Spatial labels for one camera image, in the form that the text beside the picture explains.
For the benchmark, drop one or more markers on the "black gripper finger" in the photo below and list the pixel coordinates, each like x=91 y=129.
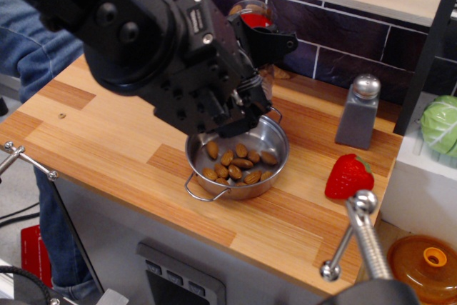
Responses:
x=262 y=47
x=247 y=104

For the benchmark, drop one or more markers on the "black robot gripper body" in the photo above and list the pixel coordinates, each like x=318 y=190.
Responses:
x=199 y=84

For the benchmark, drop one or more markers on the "clear almond jar red label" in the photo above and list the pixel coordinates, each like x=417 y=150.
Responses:
x=258 y=15

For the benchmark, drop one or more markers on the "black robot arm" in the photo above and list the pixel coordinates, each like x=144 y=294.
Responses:
x=129 y=45

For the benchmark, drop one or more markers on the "stainless steel pot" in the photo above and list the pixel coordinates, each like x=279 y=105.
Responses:
x=267 y=136

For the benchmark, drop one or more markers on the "almonds in pot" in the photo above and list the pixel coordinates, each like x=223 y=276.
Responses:
x=237 y=165

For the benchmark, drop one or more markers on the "orange pot lid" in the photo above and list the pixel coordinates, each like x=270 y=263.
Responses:
x=426 y=264

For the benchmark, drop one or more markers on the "toy ice cream cone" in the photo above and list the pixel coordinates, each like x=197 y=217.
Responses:
x=280 y=73

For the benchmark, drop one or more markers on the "grey shaker silver cap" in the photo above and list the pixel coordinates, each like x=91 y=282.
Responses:
x=357 y=121

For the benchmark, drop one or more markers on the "red toy strawberry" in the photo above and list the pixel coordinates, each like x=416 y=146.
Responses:
x=349 y=174

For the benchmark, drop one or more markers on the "person in blue jeans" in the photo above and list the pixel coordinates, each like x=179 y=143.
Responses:
x=35 y=56

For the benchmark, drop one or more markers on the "green toy cabbage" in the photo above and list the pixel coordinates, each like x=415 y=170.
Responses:
x=438 y=125

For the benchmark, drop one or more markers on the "grey oven control panel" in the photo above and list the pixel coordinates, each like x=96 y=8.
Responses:
x=173 y=282

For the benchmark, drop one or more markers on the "red box on floor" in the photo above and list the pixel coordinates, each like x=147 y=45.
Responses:
x=34 y=256

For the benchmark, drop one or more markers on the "black upright post right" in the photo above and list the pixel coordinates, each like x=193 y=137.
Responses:
x=423 y=67

